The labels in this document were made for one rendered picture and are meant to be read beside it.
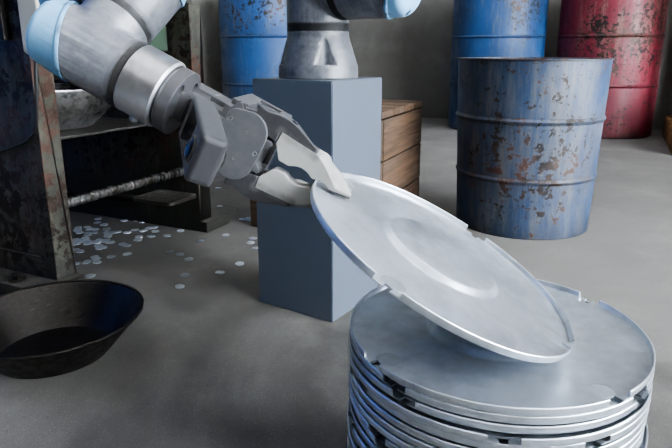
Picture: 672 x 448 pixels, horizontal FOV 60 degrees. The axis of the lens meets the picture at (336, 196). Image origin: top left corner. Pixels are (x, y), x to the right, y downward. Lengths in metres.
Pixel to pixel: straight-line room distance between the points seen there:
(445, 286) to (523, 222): 1.14
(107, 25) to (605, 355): 0.58
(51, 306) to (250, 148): 0.73
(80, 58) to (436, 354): 0.45
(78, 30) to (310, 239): 0.61
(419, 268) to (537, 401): 0.14
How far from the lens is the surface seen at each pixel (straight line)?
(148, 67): 0.62
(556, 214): 1.68
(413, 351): 0.57
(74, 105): 1.55
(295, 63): 1.08
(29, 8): 1.26
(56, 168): 1.33
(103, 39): 0.64
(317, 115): 1.04
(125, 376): 1.02
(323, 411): 0.89
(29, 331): 1.22
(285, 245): 1.14
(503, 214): 1.66
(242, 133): 0.59
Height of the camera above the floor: 0.50
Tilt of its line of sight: 14 degrees down
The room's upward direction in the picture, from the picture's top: straight up
